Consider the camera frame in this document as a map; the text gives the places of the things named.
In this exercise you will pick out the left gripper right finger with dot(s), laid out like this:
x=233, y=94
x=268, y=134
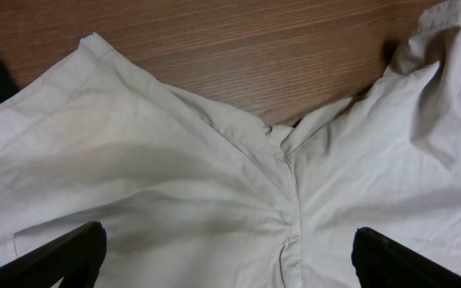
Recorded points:
x=381, y=262

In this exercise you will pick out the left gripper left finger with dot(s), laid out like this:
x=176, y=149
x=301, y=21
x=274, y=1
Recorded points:
x=71, y=261

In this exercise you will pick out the beige cotton shorts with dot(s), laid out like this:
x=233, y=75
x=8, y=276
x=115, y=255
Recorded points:
x=198, y=193

